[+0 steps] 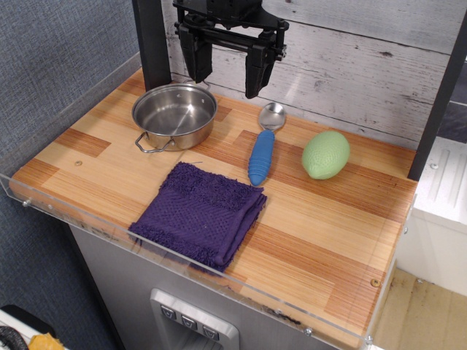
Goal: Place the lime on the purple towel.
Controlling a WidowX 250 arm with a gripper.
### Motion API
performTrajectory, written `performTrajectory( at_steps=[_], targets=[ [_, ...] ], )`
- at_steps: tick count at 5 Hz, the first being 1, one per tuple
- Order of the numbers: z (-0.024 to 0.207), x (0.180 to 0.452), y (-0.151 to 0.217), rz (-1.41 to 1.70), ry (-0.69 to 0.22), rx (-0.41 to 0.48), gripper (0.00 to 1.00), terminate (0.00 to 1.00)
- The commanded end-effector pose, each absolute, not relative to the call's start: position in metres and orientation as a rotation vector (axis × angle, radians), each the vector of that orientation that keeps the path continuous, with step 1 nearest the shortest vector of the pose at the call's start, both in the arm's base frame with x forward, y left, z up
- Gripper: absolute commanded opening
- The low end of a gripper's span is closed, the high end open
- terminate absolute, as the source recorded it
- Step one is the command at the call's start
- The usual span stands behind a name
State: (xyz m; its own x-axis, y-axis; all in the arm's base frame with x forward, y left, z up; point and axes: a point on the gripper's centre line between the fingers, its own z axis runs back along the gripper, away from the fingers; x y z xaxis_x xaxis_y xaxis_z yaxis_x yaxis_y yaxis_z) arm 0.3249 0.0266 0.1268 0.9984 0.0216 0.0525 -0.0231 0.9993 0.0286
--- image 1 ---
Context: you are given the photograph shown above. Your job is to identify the stainless steel pot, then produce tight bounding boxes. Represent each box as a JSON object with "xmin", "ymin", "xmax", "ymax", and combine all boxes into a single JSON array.
[{"xmin": 132, "ymin": 82, "xmax": 218, "ymax": 153}]

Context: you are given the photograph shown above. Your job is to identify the white toy appliance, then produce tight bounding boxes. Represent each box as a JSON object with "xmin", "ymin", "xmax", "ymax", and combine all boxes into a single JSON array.
[{"xmin": 395, "ymin": 137, "xmax": 466, "ymax": 295}]

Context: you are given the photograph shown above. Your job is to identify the blue handled metal spoon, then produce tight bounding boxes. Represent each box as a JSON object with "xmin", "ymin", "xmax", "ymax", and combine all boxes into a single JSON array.
[{"xmin": 247, "ymin": 102, "xmax": 286, "ymax": 186}]

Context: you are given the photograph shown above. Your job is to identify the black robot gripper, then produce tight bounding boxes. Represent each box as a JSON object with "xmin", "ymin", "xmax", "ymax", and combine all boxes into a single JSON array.
[{"xmin": 173, "ymin": 1, "xmax": 289, "ymax": 99}]

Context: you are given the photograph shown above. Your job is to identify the clear acrylic table guard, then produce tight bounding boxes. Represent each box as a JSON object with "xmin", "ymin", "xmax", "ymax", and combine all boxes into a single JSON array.
[{"xmin": 1, "ymin": 50, "xmax": 415, "ymax": 349}]

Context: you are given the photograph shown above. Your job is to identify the silver dispenser button panel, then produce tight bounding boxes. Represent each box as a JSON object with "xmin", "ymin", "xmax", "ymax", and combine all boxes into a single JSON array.
[{"xmin": 150, "ymin": 288, "xmax": 240, "ymax": 349}]

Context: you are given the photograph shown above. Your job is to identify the yellow object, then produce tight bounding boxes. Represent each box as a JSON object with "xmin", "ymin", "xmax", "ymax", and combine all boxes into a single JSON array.
[{"xmin": 28, "ymin": 333, "xmax": 65, "ymax": 350}]

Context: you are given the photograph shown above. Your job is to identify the purple folded towel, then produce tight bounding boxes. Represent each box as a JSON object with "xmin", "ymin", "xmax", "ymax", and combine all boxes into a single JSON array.
[{"xmin": 129, "ymin": 162, "xmax": 267, "ymax": 272}]

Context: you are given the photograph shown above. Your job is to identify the black right vertical post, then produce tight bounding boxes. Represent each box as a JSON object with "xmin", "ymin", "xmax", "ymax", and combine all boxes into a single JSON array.
[{"xmin": 407, "ymin": 14, "xmax": 466, "ymax": 181}]

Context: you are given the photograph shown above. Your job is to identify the black left vertical post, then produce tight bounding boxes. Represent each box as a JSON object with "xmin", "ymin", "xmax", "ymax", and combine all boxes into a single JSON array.
[{"xmin": 132, "ymin": 0, "xmax": 171, "ymax": 91}]

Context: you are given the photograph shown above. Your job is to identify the grey toy fridge cabinet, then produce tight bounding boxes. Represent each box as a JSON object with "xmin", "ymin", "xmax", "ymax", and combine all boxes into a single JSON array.
[{"xmin": 67, "ymin": 222, "xmax": 325, "ymax": 350}]

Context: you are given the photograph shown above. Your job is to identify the black braided cable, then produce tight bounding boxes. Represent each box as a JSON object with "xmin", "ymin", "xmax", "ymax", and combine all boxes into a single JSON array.
[{"xmin": 0, "ymin": 325, "xmax": 30, "ymax": 350}]

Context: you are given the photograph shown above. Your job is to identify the black vertical post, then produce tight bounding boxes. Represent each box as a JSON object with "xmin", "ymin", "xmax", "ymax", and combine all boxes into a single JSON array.
[
  {"xmin": 132, "ymin": 0, "xmax": 171, "ymax": 91},
  {"xmin": 407, "ymin": 14, "xmax": 466, "ymax": 181}
]

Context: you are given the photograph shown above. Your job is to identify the green toy lime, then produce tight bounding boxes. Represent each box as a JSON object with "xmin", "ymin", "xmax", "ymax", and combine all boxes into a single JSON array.
[{"xmin": 302, "ymin": 131, "xmax": 350, "ymax": 180}]

